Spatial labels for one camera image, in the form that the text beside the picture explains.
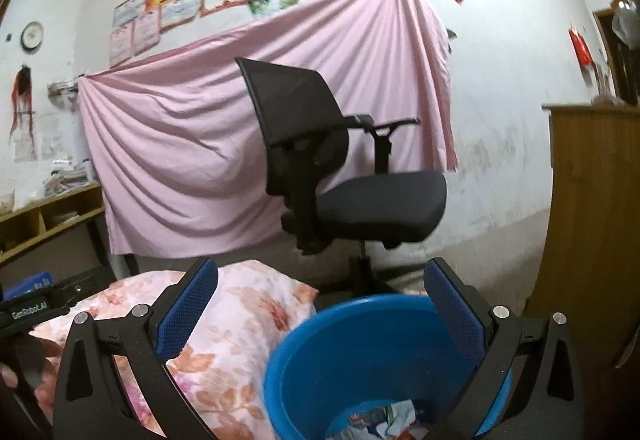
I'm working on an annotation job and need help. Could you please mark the grey wrapper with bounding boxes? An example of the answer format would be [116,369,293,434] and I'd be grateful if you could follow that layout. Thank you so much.
[326,400,433,440]

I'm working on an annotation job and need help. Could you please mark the person's left hand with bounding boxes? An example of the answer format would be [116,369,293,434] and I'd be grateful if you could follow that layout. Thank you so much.
[1,335,63,420]

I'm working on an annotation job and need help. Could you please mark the blue cardboard box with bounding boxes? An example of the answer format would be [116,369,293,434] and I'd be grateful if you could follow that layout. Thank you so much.
[2,272,53,300]

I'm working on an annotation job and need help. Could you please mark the white ceramic bowl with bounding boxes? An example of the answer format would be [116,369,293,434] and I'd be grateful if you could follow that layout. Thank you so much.
[0,192,15,215]

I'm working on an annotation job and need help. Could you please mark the floral pink table cloth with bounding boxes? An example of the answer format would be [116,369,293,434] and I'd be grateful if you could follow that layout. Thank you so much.
[32,260,318,439]

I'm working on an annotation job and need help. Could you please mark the wooden cabinet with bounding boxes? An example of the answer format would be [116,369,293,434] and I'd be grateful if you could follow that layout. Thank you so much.
[525,97,639,439]

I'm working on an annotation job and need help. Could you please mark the stack of books and papers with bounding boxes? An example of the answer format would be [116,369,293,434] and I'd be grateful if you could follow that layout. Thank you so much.
[43,158,98,197]

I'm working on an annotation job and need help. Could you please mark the blue plastic bucket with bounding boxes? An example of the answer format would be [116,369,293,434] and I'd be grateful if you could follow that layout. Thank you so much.
[262,292,514,440]

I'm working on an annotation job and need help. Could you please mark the pink hanging sheet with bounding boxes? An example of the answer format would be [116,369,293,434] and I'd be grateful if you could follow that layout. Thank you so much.
[79,0,457,259]

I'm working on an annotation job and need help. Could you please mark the black office chair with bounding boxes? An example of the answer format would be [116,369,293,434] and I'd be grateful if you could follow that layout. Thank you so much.
[234,56,449,294]

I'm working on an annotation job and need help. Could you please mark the red hanging decoration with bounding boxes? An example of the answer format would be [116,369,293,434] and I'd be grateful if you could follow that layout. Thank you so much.
[568,26,594,68]

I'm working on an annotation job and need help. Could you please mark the wooden wall shelf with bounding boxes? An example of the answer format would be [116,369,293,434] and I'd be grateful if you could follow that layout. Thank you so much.
[1,183,106,267]

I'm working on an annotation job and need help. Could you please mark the red tassel wall ornament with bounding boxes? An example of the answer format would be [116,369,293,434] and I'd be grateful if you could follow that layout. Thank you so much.
[10,65,35,140]

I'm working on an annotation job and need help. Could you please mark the round wall clock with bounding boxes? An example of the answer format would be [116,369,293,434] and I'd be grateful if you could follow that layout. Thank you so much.
[20,22,44,53]

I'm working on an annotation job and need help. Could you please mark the green picture on wall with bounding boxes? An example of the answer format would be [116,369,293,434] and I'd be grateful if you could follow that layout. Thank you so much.
[248,0,299,18]

